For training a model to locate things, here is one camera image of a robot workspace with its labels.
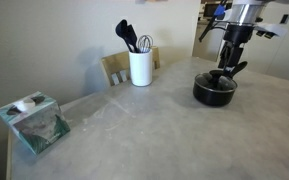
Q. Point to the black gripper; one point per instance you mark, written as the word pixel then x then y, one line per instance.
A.
pixel 238 35

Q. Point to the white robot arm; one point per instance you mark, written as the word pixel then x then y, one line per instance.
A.
pixel 247 13

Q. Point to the glass lid with black knob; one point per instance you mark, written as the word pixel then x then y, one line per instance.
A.
pixel 202 80

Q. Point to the black microwave oven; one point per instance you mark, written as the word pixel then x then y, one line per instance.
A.
pixel 209 10

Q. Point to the white cylindrical utensil holder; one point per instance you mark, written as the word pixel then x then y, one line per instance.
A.
pixel 140 68

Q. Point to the black spatula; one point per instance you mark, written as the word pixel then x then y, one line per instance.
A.
pixel 132 38

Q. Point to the black ladle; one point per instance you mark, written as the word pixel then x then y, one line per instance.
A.
pixel 121 30

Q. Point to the wooden chair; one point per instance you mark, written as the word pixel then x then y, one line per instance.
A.
pixel 115 65

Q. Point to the green patterned tissue box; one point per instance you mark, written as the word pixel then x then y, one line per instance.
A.
pixel 37 128

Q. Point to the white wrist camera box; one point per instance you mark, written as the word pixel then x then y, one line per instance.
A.
pixel 270 29

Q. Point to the dark wall switch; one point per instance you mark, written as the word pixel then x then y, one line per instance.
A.
pixel 285 19

